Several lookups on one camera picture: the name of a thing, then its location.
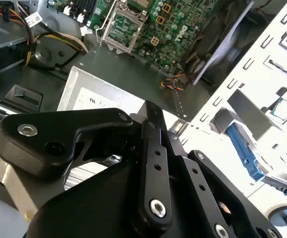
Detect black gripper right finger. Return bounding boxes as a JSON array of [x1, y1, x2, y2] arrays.
[[143, 100, 283, 238]]

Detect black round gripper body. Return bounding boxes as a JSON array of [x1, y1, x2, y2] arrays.
[[25, 162, 208, 238]]

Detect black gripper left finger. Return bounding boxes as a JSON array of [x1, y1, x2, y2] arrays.
[[0, 108, 173, 233]]

